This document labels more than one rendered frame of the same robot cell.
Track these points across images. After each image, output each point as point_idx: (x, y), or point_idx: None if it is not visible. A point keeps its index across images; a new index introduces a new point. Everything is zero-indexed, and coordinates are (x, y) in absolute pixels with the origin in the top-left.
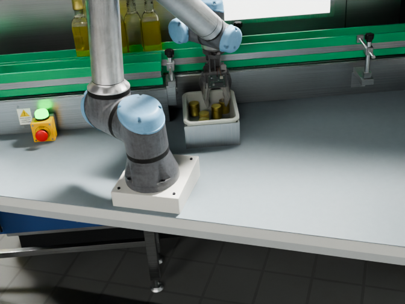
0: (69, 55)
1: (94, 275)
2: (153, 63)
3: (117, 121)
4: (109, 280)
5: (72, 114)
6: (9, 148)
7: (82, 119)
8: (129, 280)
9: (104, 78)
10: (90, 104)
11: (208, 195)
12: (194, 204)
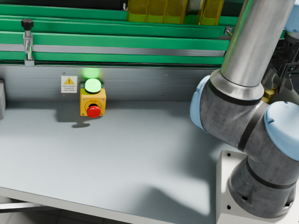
0: (114, 17)
1: (88, 217)
2: (222, 41)
3: (262, 137)
4: (103, 223)
5: (122, 86)
6: (51, 122)
7: (131, 92)
8: (122, 223)
9: (249, 78)
10: (214, 105)
11: None
12: None
